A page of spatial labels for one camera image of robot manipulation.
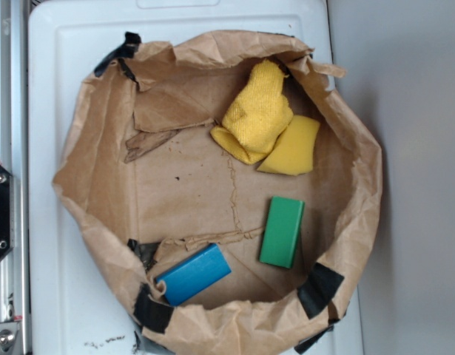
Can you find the green rectangular block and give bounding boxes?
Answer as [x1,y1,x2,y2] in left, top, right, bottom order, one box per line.
[259,196,305,268]

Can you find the blue rectangular block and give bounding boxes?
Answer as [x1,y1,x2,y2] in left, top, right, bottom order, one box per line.
[155,244,232,306]

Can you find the brown paper bag bin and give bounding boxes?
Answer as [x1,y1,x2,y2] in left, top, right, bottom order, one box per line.
[53,30,382,354]

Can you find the yellow sponge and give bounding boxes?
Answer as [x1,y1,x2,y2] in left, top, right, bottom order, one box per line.
[257,115,320,176]

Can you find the yellow microfiber cloth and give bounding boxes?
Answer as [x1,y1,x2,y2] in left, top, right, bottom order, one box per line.
[210,60,293,165]

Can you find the aluminium frame rail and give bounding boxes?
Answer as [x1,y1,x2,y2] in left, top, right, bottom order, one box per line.
[0,1,33,354]

